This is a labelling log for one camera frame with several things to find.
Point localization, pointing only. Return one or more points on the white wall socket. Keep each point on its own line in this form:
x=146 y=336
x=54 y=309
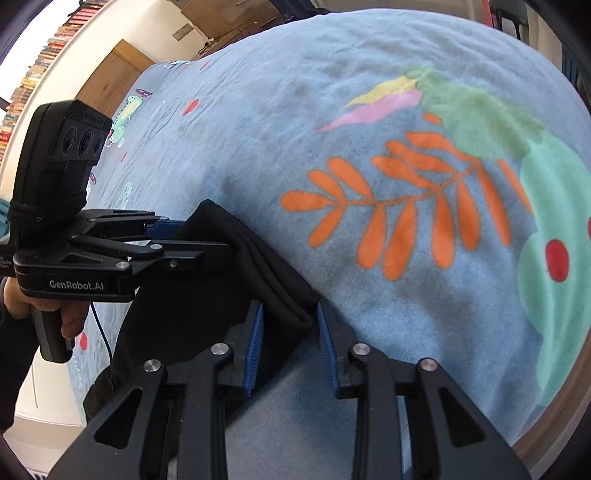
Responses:
x=182 y=32

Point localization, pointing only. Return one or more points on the person's left hand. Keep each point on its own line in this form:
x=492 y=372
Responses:
x=69 y=318

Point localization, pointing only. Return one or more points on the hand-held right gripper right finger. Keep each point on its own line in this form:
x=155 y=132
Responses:
x=327 y=344

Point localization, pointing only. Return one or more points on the black pants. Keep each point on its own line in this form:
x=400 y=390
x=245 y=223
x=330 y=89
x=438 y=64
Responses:
x=217 y=295

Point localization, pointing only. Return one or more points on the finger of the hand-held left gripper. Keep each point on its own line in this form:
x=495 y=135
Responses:
x=184 y=253
x=159 y=225

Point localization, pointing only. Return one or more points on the blue printed blanket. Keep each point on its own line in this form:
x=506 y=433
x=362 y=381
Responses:
x=351 y=184

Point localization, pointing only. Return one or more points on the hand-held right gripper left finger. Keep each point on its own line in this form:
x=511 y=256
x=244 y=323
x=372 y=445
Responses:
x=255 y=344

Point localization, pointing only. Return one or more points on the row of books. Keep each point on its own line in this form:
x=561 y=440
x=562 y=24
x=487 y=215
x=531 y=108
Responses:
x=34 y=69

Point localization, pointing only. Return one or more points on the wooden door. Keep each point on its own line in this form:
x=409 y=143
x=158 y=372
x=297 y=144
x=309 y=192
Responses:
x=117 y=67

